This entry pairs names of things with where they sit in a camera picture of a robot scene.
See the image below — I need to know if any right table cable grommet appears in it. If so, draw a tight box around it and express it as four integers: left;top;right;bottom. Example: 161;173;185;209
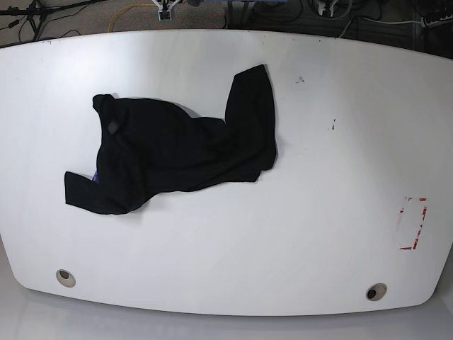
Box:
365;283;387;302

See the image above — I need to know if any black T-shirt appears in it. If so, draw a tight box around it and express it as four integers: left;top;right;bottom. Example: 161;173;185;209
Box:
64;65;277;215

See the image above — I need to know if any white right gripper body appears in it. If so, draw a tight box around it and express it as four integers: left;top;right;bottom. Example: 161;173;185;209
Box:
152;0;179;21

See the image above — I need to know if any white power strip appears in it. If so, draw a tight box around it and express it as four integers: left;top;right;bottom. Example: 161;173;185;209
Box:
421;7;452;28

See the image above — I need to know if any black tripod stand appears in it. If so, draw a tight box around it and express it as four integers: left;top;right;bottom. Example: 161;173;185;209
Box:
1;0;103;42

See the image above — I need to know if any yellow cable on floor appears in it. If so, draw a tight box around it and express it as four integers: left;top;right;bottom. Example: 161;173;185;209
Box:
108;2;156;33

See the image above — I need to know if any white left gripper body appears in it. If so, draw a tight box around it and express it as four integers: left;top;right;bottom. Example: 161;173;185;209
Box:
316;0;336;16

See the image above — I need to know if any table cable grommet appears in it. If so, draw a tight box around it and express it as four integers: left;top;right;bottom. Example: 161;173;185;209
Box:
56;269;76;288
365;283;387;302

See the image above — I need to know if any left table cable grommet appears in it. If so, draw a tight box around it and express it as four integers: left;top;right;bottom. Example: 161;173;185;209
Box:
56;269;76;288

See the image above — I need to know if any red tape rectangle marking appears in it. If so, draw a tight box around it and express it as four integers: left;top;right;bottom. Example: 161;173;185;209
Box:
396;197;428;251

